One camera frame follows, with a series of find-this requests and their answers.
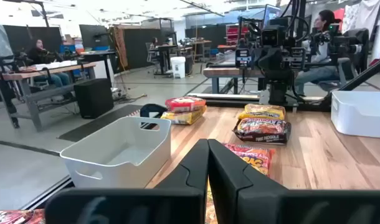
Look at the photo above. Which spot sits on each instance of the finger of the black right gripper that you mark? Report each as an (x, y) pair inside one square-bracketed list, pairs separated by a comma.
[(278, 65), (265, 65)]

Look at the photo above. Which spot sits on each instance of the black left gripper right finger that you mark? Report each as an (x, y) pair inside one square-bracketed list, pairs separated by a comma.
[(271, 205)]

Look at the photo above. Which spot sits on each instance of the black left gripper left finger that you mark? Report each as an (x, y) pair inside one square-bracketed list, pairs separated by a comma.
[(131, 205)]

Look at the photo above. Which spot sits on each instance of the red Maruchan noodle pack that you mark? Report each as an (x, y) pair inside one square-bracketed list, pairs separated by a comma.
[(185, 104), (255, 158)]

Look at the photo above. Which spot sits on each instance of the yellow Maruchan noodle pack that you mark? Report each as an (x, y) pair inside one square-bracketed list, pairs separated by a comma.
[(262, 111), (183, 118)]

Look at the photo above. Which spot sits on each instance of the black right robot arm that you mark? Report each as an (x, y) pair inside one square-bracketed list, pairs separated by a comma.
[(278, 90)]

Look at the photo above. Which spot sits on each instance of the person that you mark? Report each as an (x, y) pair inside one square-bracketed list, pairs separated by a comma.
[(321, 53), (40, 56), (154, 43)]

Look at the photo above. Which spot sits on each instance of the wooden workbench blue-grey legs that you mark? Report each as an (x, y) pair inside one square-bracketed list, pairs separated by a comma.
[(230, 73)]

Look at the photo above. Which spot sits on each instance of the red shelf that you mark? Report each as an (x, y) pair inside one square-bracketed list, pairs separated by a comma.
[(235, 32)]

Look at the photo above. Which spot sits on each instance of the grey office chair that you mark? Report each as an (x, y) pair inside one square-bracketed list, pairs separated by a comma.
[(336, 79)]

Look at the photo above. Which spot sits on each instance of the bluish monitor screen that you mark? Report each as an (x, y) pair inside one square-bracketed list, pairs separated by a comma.
[(271, 14)]

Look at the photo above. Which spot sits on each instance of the white plastic bin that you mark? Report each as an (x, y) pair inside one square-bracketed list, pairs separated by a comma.
[(361, 118), (121, 155)]

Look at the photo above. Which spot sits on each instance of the black office chair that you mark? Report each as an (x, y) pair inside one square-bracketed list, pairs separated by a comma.
[(356, 46)]

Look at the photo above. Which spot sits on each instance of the white hanging cloth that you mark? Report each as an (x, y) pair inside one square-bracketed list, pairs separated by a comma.
[(361, 15)]

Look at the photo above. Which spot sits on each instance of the white trash bin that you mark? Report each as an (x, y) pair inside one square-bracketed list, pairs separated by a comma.
[(178, 67)]

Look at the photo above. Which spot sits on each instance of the black hazard-striped floor mat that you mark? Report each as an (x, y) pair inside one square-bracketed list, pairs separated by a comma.
[(96, 124)]

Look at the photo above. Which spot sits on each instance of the black table clamp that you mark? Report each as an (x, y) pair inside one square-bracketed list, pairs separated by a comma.
[(152, 110)]

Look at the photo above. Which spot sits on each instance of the black standing desk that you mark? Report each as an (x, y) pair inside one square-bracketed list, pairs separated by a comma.
[(163, 59)]

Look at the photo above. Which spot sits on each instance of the black floor cabinet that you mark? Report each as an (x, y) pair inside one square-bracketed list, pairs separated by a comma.
[(93, 98)]

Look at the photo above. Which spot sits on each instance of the wooden workbench grey legs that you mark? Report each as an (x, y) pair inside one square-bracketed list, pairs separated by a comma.
[(53, 70)]

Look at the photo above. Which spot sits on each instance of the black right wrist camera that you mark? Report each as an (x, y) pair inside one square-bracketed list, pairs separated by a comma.
[(272, 35)]

